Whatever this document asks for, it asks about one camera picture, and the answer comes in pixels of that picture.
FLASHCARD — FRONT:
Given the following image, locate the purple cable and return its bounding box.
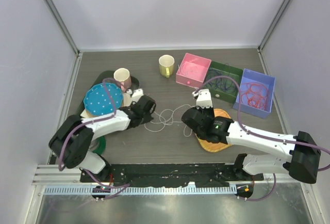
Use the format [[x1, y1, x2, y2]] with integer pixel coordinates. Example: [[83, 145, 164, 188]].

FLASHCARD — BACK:
[[205, 63, 239, 94]]

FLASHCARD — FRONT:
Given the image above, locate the orange cable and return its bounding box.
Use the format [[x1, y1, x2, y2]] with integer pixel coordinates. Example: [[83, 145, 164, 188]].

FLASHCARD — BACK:
[[239, 81, 271, 110]]

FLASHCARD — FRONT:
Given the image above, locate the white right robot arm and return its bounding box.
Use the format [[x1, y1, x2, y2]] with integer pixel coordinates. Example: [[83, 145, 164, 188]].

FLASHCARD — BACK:
[[181, 107, 321, 184]]

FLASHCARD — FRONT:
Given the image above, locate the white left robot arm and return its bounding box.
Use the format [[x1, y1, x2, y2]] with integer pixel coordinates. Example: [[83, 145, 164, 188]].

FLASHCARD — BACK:
[[48, 95, 156, 182]]

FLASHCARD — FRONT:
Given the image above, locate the cream wooden board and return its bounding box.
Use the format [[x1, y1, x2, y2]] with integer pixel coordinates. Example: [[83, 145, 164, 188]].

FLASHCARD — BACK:
[[80, 93, 132, 118]]

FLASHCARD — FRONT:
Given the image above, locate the orange woven basket tray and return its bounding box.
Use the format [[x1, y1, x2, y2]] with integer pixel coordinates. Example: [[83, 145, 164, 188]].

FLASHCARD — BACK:
[[197, 108, 231, 153]]

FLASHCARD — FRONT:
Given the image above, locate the blue polka dot plate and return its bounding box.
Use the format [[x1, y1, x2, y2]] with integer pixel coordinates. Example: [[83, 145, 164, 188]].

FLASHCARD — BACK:
[[83, 83, 123, 116]]

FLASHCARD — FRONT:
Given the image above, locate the green drawer box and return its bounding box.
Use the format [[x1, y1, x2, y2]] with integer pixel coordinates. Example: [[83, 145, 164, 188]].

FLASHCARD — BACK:
[[203, 61, 243, 103]]

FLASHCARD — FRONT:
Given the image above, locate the pink mug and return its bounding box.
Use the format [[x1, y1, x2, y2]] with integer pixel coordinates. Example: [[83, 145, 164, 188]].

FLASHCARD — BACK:
[[113, 68, 131, 92]]

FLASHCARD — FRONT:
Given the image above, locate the pink drawer box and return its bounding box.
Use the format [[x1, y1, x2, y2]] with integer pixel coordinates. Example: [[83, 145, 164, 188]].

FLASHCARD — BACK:
[[176, 53, 211, 88]]

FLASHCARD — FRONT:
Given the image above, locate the green tape roll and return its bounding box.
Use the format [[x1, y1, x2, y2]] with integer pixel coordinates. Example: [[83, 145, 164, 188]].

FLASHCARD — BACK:
[[91, 136, 106, 155]]

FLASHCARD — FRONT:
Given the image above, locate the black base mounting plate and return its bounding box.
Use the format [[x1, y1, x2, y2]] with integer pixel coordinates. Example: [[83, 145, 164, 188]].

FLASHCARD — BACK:
[[96, 163, 264, 188]]

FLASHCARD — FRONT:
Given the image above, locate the yellow mug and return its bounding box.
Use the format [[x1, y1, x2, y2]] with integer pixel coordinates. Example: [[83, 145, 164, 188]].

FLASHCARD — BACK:
[[158, 55, 175, 78]]

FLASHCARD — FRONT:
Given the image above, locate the blue drawer box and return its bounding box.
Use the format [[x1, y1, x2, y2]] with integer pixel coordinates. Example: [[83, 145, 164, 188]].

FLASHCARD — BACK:
[[233, 69, 276, 119]]

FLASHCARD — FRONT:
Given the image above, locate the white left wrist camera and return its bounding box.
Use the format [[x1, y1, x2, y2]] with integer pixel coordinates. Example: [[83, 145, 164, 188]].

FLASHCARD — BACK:
[[125, 88, 144, 104]]

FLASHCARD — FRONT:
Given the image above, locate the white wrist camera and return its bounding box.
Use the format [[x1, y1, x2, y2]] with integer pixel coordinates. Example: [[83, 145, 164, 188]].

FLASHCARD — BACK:
[[192, 89, 213, 109], [125, 88, 144, 104]]

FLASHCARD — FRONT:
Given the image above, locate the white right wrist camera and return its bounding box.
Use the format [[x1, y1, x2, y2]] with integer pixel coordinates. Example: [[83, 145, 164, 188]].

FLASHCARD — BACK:
[[192, 89, 213, 109]]

